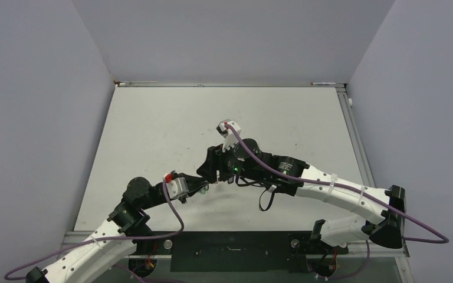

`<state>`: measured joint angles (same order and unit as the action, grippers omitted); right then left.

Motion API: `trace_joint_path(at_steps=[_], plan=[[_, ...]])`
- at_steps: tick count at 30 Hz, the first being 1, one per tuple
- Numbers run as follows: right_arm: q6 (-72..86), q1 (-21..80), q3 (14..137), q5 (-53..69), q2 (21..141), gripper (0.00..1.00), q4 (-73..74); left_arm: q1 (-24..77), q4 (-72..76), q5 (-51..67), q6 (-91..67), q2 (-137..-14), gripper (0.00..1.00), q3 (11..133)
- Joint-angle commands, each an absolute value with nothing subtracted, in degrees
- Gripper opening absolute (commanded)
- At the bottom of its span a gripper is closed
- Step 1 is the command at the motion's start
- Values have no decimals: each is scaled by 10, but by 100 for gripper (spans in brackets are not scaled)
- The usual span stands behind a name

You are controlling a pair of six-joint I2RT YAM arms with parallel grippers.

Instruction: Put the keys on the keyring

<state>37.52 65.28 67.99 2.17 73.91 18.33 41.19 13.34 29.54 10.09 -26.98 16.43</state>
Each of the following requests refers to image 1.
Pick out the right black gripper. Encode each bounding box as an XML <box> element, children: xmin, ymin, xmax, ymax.
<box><xmin>198</xmin><ymin>138</ymin><xmax>264</xmax><ymax>182</ymax></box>

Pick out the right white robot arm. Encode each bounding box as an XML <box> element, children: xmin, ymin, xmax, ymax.
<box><xmin>196</xmin><ymin>139</ymin><xmax>406</xmax><ymax>252</ymax></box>

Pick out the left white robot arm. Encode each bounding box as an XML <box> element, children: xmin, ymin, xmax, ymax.
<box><xmin>25</xmin><ymin>172</ymin><xmax>208</xmax><ymax>282</ymax></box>

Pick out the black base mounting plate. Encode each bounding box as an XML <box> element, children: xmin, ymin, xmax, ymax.
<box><xmin>128</xmin><ymin>231</ymin><xmax>349</xmax><ymax>277</ymax></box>

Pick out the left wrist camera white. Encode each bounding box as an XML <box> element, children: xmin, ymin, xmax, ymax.
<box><xmin>163</xmin><ymin>172</ymin><xmax>189</xmax><ymax>200</ymax></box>

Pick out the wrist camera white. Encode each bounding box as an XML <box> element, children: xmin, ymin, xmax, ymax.
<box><xmin>216</xmin><ymin>119</ymin><xmax>241</xmax><ymax>152</ymax></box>
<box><xmin>163</xmin><ymin>172</ymin><xmax>189</xmax><ymax>200</ymax></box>

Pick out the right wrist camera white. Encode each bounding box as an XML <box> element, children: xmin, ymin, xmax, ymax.
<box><xmin>216</xmin><ymin>119</ymin><xmax>241</xmax><ymax>152</ymax></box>

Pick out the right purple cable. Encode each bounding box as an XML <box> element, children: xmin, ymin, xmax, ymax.
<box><xmin>222</xmin><ymin>121</ymin><xmax>450</xmax><ymax>282</ymax></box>

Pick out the aluminium frame rail back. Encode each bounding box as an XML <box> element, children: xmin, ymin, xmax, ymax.
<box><xmin>114</xmin><ymin>81</ymin><xmax>346</xmax><ymax>88</ymax></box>

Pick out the aluminium frame rail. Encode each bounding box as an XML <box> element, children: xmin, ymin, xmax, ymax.
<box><xmin>114</xmin><ymin>81</ymin><xmax>346</xmax><ymax>88</ymax></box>
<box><xmin>336</xmin><ymin>86</ymin><xmax>409</xmax><ymax>259</ymax></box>

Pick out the aluminium frame rail right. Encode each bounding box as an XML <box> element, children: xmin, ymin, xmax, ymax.
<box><xmin>336</xmin><ymin>86</ymin><xmax>409</xmax><ymax>259</ymax></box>

